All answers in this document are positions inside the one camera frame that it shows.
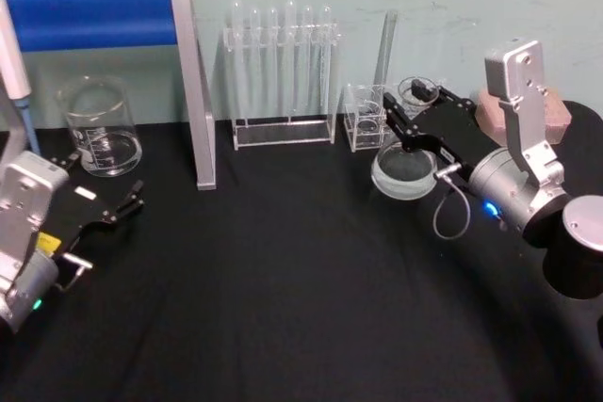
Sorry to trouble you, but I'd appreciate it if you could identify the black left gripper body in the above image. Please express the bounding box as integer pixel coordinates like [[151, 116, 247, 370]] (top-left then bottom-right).
[[36, 169, 119, 260]]

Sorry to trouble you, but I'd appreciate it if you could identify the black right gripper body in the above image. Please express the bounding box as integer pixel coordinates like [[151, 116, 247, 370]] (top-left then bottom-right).
[[405, 99, 482, 185]]

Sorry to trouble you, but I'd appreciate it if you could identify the clear glass conical flask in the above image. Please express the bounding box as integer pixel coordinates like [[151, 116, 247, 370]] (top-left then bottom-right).
[[370, 75, 439, 201]]

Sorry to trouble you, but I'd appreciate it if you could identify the small clear acrylic holder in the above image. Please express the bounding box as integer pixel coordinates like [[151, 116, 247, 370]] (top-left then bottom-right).
[[342, 83, 390, 153]]

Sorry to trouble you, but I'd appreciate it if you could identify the large glass beaker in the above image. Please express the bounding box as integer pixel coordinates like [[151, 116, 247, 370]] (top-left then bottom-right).
[[57, 75, 144, 179]]

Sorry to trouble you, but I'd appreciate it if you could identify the pink block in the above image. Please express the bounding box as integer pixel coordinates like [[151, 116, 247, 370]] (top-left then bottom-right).
[[474, 86, 574, 145]]

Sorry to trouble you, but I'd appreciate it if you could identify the tall clear glass tube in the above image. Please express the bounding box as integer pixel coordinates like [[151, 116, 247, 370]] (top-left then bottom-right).
[[373, 9, 399, 92]]

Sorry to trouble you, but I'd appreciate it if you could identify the white pipette with blue tip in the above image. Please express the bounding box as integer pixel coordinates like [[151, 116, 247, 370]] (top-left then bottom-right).
[[0, 0, 42, 154]]

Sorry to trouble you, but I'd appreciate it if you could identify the clear glass test tube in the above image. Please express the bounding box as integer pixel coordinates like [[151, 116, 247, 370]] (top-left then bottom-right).
[[284, 0, 299, 119], [318, 5, 333, 119], [230, 1, 243, 119], [301, 6, 315, 119], [266, 7, 280, 119], [248, 8, 262, 119]]

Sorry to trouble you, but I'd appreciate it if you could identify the clear acrylic test tube rack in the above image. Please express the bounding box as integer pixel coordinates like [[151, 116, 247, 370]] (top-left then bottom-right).
[[222, 20, 341, 152]]

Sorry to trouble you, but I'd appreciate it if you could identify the blue and grey pipette stand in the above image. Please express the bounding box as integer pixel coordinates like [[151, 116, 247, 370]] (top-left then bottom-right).
[[0, 0, 218, 191]]

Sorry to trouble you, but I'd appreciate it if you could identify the black table cloth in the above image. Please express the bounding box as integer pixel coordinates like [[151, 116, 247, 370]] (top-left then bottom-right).
[[0, 114, 603, 402]]

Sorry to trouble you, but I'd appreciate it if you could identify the thin grey right gripper cable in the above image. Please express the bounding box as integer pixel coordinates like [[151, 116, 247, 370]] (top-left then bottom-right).
[[432, 161, 474, 240]]

